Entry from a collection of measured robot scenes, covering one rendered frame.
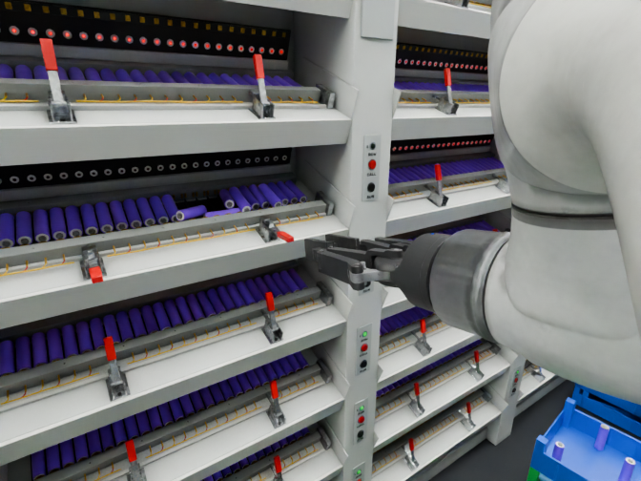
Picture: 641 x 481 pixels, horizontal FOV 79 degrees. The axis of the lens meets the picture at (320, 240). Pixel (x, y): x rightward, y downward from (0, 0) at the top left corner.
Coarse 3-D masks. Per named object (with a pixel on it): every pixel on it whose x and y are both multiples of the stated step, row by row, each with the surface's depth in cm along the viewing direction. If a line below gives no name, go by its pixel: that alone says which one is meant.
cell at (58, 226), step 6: (54, 210) 59; (60, 210) 60; (54, 216) 58; (60, 216) 58; (54, 222) 57; (60, 222) 57; (54, 228) 56; (60, 228) 56; (54, 234) 56; (60, 234) 56; (66, 234) 57
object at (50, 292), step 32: (0, 192) 57; (32, 192) 59; (64, 192) 62; (320, 192) 78; (288, 224) 72; (320, 224) 74; (128, 256) 57; (160, 256) 58; (192, 256) 60; (224, 256) 62; (256, 256) 65; (288, 256) 70; (0, 288) 48; (32, 288) 49; (64, 288) 50; (96, 288) 53; (128, 288) 56; (160, 288) 59; (0, 320) 48; (32, 320) 50
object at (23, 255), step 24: (216, 216) 65; (240, 216) 67; (264, 216) 69; (288, 216) 72; (72, 240) 54; (96, 240) 55; (120, 240) 57; (144, 240) 59; (192, 240) 61; (0, 264) 50
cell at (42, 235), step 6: (36, 210) 58; (42, 210) 59; (36, 216) 57; (42, 216) 58; (36, 222) 56; (42, 222) 56; (48, 222) 58; (36, 228) 55; (42, 228) 55; (48, 228) 56; (36, 234) 55; (42, 234) 55; (48, 234) 55; (36, 240) 55; (42, 240) 55; (48, 240) 56
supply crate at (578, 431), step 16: (560, 416) 96; (576, 416) 98; (560, 432) 97; (576, 432) 97; (592, 432) 95; (544, 448) 85; (576, 448) 93; (592, 448) 93; (608, 448) 93; (624, 448) 91; (640, 448) 88; (544, 464) 86; (560, 464) 83; (576, 464) 89; (592, 464) 89; (608, 464) 89; (640, 464) 89; (560, 480) 84; (576, 480) 81; (592, 480) 85; (608, 480) 85; (640, 480) 85
